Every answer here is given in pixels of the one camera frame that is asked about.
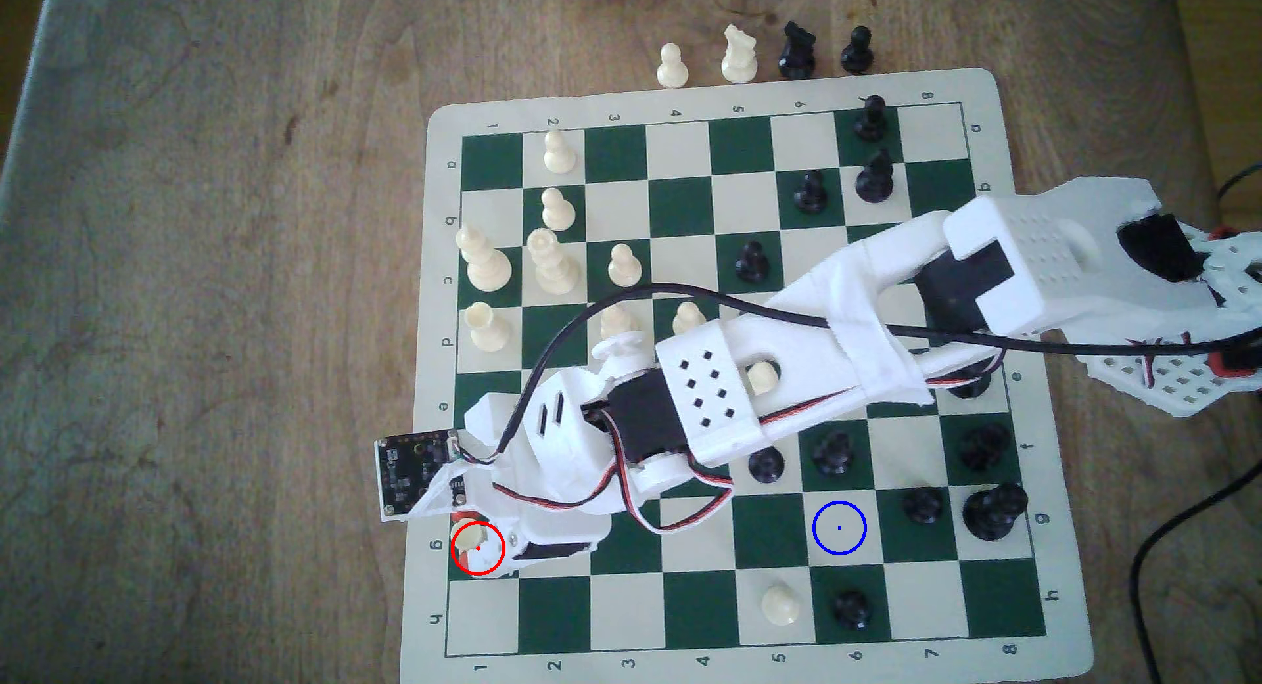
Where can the black bishop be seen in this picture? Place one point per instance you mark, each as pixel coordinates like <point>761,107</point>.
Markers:
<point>875,181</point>

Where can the white rook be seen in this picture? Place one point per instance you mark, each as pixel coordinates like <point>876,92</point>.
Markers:
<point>471,546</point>
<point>488,331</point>

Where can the black queen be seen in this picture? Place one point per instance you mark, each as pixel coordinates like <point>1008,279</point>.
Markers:
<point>971,383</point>

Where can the white cloth tape wrap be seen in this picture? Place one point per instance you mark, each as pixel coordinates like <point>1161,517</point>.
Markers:
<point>882,371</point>

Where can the green and cream chessboard mat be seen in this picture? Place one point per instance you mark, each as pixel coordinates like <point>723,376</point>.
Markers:
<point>680,206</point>

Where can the black king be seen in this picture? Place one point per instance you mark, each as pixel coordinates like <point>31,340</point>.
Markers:
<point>992,514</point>

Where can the black rook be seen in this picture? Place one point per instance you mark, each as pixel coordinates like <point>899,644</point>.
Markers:
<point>983,448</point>

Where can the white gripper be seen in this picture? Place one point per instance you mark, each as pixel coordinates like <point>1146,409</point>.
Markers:
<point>551,547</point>

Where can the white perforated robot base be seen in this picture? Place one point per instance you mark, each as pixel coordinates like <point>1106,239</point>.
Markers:
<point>1178,380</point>

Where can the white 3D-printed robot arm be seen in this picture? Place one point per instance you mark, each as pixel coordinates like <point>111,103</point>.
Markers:
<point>1025,260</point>

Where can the black camera circuit board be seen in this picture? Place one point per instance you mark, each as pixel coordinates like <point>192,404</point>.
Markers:
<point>414,472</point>

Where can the black pawn row f right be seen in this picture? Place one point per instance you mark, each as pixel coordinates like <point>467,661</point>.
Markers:
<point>834,454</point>

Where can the black knight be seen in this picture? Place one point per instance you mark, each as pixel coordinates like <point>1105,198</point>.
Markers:
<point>797,55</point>

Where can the white knight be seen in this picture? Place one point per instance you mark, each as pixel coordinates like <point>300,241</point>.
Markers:
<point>738,61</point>

